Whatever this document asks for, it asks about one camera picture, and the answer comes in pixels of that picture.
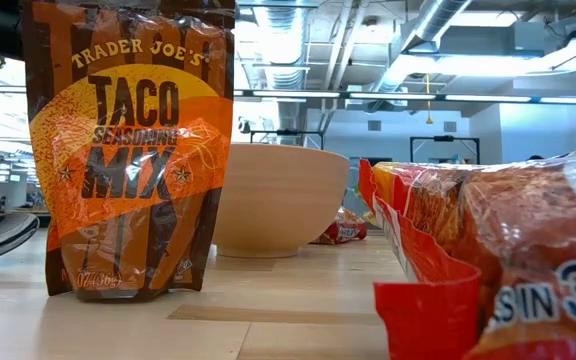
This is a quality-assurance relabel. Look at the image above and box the peach ceramic bowl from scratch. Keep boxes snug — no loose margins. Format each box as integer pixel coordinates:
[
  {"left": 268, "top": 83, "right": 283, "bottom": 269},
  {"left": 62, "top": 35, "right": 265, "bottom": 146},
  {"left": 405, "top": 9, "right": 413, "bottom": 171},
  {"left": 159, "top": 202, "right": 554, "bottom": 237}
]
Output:
[{"left": 211, "top": 142, "right": 351, "bottom": 259}]

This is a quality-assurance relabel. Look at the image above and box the red beef ramen packet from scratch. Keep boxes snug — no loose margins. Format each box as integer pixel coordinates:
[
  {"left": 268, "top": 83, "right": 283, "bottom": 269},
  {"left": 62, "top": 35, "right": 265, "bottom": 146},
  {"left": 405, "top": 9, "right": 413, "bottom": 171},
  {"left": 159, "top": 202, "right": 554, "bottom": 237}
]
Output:
[{"left": 311, "top": 206, "right": 369, "bottom": 246}]

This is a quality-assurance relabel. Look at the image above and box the row of ceiling light strips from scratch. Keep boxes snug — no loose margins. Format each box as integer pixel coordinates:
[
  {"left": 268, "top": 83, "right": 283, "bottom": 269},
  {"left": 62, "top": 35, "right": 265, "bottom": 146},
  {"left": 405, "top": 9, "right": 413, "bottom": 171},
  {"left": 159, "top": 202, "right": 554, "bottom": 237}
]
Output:
[{"left": 232, "top": 88, "right": 576, "bottom": 105}]

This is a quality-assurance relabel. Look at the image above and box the yellow hanging pendant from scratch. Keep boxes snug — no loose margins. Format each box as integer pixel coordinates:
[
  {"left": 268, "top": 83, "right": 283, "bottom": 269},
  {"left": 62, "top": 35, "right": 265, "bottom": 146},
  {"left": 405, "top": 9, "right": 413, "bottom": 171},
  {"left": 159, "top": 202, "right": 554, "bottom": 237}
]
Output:
[{"left": 424, "top": 73, "right": 435, "bottom": 126}]

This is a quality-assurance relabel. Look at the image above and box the orange taco seasoning mix packet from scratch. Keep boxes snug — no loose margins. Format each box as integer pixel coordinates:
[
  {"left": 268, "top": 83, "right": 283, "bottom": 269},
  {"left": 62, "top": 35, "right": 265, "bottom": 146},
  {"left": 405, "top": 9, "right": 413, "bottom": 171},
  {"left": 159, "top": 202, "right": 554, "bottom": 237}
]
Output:
[{"left": 19, "top": 0, "right": 237, "bottom": 305}]

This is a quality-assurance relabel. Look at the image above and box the red ramen packet 3 print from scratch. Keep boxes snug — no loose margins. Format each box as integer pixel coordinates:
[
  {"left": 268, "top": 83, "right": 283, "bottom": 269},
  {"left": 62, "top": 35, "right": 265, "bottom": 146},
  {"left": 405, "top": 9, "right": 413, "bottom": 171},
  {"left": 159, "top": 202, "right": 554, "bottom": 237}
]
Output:
[{"left": 358, "top": 144, "right": 576, "bottom": 360}]

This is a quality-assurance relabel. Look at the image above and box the black station frame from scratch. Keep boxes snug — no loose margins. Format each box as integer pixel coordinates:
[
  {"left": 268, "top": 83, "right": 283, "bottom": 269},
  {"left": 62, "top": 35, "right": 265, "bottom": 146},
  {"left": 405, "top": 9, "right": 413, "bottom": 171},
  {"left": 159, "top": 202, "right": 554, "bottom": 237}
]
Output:
[
  {"left": 249, "top": 128, "right": 326, "bottom": 155},
  {"left": 409, "top": 134, "right": 481, "bottom": 165}
]

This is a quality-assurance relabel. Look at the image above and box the silver ventilation duct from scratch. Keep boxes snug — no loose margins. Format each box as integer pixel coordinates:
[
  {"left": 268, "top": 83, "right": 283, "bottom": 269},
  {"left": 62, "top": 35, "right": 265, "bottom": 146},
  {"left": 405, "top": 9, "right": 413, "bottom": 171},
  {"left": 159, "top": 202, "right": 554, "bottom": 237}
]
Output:
[{"left": 250, "top": 0, "right": 312, "bottom": 149}]

